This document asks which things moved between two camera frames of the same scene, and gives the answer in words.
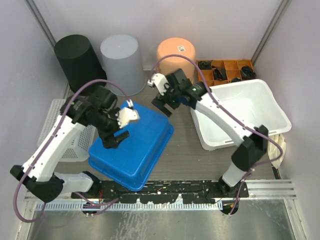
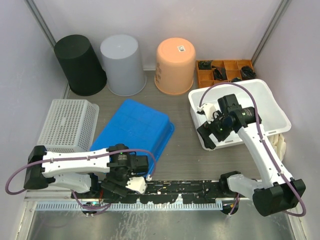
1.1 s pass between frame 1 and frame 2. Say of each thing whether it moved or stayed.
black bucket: stayed
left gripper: moved
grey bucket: stayed
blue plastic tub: stayed
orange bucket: stayed
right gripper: moved
